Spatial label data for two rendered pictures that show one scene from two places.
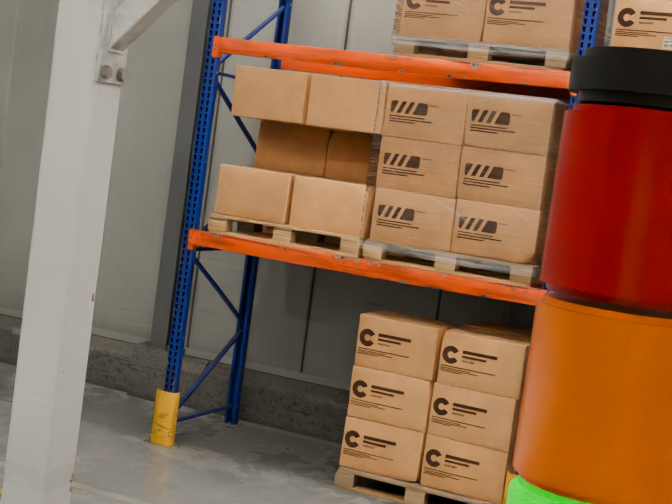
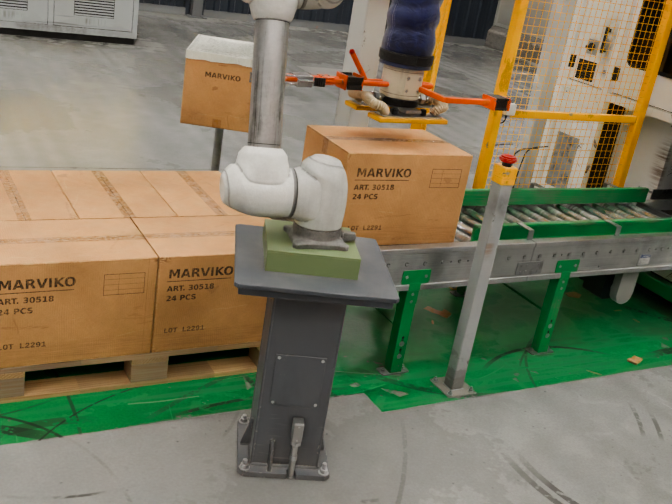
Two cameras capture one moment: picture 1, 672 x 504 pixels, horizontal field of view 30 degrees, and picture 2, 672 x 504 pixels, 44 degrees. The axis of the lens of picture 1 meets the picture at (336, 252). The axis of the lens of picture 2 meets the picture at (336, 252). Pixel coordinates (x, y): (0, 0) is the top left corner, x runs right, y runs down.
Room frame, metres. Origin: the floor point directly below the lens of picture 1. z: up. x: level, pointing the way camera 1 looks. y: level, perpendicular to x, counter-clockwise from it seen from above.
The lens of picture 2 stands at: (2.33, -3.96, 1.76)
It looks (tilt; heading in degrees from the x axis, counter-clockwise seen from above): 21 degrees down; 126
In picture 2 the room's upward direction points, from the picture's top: 10 degrees clockwise
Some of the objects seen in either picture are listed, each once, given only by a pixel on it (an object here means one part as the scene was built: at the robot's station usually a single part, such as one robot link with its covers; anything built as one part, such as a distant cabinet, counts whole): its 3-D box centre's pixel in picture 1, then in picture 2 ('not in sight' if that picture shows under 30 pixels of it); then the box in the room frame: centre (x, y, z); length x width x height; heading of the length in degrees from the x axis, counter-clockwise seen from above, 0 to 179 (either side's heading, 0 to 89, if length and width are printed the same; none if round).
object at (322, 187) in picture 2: not in sight; (319, 190); (0.79, -2.00, 0.98); 0.18 x 0.16 x 0.22; 56
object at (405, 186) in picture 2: not in sight; (381, 184); (0.40, -1.08, 0.75); 0.60 x 0.40 x 0.40; 66
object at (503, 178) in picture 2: not in sight; (478, 282); (0.95, -1.06, 0.50); 0.07 x 0.07 x 1.00; 68
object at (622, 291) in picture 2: not in sight; (606, 264); (1.01, 0.31, 0.30); 0.53 x 0.39 x 0.22; 158
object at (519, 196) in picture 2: not in sight; (536, 193); (0.60, 0.11, 0.60); 1.60 x 0.10 x 0.09; 68
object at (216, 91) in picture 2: not in sight; (224, 81); (-1.11, -0.60, 0.82); 0.60 x 0.40 x 0.40; 132
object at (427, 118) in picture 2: not in sight; (408, 114); (0.49, -1.11, 1.08); 0.34 x 0.10 x 0.05; 69
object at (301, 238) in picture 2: not in sight; (322, 231); (0.81, -1.98, 0.85); 0.22 x 0.18 x 0.06; 54
